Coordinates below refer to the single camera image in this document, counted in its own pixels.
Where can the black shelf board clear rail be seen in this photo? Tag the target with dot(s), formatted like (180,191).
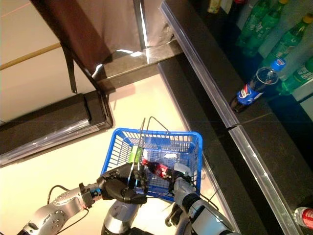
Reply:
(215,61)
(281,171)

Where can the black side shelf clear rail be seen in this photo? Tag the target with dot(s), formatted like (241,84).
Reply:
(49,122)

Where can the cola bottle red label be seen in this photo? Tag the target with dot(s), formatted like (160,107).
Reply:
(159,169)

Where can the dark soda bottle pink cap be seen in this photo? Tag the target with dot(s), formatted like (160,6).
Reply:
(236,12)

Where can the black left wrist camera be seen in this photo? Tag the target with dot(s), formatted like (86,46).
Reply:
(86,195)

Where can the small pale tea bottle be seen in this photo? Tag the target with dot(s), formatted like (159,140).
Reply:
(214,6)

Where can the dark stone ledge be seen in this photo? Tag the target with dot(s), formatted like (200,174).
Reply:
(134,66)

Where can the dark left robot hand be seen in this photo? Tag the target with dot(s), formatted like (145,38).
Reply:
(117,183)

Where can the black shelf base board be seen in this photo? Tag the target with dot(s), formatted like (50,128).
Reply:
(232,195)
(185,98)

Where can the dark right robot hand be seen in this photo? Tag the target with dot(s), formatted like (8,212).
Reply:
(182,170)

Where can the grey metal pole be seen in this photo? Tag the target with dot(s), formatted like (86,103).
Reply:
(141,24)

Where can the dark brown panel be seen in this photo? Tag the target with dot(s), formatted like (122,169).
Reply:
(73,29)

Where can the blue plastic shopping basket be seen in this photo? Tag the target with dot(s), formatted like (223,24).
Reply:
(199,159)

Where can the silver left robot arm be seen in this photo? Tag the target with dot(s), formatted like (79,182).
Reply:
(56,213)

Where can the clear water bottle red label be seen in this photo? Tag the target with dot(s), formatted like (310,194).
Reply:
(306,218)

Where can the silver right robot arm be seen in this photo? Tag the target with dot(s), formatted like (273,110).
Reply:
(207,220)

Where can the cola bottle blue label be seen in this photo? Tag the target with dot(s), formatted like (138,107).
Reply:
(247,95)

